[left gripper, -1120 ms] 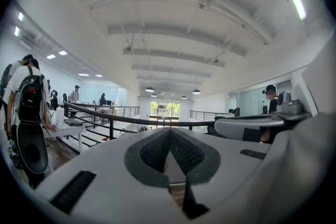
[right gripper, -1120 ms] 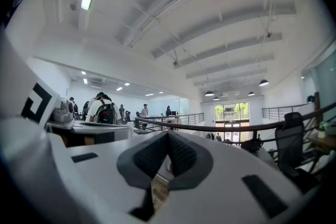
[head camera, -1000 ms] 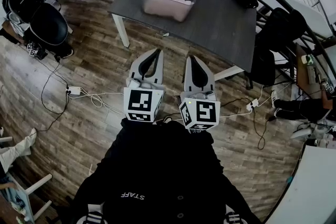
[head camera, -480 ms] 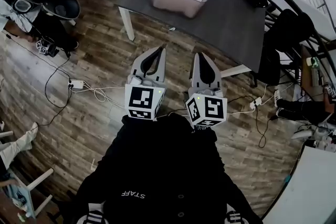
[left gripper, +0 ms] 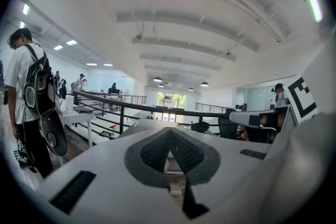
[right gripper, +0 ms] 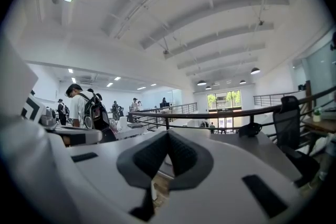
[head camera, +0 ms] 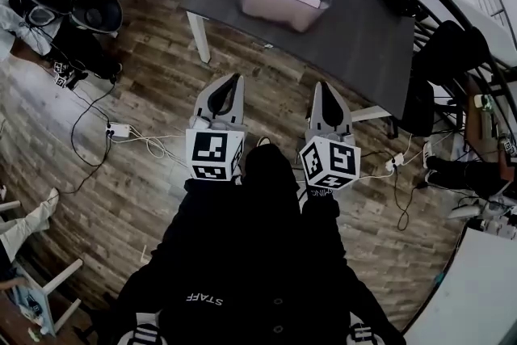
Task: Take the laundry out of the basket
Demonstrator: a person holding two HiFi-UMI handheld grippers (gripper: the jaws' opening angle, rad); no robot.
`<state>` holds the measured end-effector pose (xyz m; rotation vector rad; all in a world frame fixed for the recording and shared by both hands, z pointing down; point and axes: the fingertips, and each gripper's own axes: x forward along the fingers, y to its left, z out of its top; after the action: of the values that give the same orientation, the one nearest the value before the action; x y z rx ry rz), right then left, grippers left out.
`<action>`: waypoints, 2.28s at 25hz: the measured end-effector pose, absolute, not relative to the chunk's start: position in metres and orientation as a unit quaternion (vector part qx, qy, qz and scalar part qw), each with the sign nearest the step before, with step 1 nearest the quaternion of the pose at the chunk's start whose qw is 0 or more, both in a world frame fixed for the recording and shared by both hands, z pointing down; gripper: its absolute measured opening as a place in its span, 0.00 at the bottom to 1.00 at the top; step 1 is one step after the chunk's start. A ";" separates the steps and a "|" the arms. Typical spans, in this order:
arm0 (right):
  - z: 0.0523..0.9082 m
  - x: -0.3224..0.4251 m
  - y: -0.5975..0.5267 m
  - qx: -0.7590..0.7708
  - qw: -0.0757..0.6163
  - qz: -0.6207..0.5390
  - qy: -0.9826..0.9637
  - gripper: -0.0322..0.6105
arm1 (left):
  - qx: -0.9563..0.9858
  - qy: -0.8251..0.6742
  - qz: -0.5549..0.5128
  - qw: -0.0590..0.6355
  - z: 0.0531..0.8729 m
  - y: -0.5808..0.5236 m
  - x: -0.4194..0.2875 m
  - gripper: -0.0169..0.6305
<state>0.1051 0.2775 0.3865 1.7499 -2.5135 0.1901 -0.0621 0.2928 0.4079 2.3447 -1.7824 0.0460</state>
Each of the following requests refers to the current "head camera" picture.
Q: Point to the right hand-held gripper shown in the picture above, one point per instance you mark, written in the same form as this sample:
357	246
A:
331	161

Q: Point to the black round shell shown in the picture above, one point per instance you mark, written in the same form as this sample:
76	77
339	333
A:
97	8

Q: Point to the person's black jacket torso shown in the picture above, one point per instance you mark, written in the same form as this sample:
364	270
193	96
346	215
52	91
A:
242	295

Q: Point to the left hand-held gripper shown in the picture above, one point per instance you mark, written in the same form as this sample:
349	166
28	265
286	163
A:
210	151

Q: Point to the white desk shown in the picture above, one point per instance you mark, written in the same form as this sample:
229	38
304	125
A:
472	295

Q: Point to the person's black trouser legs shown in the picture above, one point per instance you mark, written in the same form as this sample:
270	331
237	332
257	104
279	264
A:
268	173

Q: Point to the dark grey table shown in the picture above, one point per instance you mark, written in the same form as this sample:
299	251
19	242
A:
355	40

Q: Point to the white wooden chair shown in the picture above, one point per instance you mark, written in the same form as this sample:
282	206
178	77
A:
44	295

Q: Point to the white power strip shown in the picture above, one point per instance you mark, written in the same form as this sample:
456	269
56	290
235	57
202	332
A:
395	161
118	130

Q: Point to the person's right forearm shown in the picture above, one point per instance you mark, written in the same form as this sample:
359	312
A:
321	222

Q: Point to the black chair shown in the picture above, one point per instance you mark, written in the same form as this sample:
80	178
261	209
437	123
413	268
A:
444	60

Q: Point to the person's left forearm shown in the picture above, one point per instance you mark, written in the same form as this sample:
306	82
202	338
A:
202	214

